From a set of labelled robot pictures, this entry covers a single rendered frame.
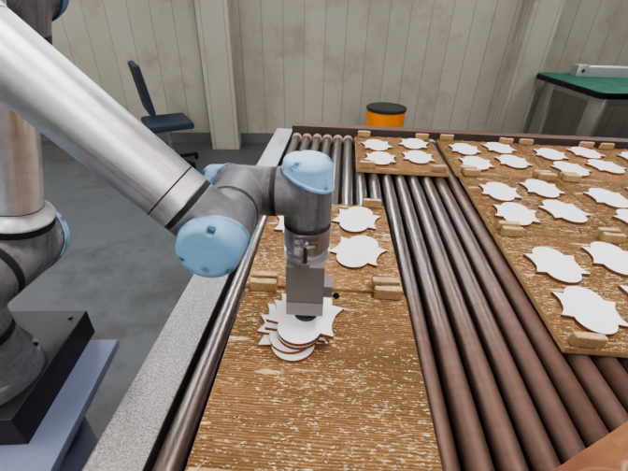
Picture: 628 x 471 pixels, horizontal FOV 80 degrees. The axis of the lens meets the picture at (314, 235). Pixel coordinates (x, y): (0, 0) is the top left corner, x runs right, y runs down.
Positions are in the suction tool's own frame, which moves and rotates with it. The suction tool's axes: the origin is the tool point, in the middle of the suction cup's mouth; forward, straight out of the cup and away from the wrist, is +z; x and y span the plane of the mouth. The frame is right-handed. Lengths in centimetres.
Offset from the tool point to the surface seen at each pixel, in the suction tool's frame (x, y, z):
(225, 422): 10.6, -19.5, 3.1
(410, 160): -35, 92, 2
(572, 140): -117, 128, 2
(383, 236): -18.7, 35.2, 3.1
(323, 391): -3.9, -13.1, 3.1
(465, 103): -159, 410, 47
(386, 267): -17.9, 21.3, 3.1
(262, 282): 10.0, 10.3, 0.6
